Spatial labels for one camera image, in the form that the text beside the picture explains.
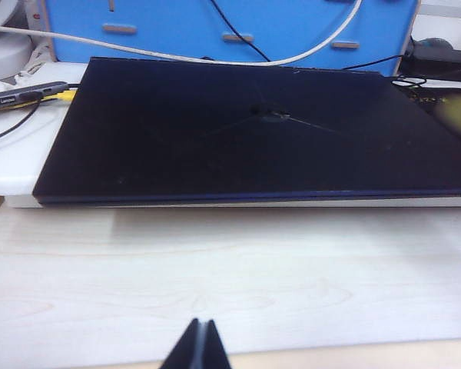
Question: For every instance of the dark closed laptop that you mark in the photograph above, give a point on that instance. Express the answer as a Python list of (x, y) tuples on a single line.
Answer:
[(215, 153)]

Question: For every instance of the black power adapter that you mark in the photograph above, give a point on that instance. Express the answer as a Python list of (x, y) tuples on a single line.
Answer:
[(445, 63)]

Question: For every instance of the white desk riser platform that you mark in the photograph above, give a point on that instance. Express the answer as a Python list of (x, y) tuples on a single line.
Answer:
[(19, 161)]

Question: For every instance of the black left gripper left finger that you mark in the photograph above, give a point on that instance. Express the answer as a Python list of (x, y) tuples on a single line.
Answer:
[(186, 351)]

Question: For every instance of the white desk fan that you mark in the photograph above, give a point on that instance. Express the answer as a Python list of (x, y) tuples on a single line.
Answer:
[(4, 57)]

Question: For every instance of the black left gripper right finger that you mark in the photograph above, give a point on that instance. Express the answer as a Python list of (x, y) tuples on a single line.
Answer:
[(214, 351)]

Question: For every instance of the grey usb hub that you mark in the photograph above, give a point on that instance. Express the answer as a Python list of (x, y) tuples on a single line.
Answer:
[(23, 96)]

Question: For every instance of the blue desk organizer box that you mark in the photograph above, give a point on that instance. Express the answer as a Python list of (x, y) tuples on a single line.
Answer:
[(176, 23)]

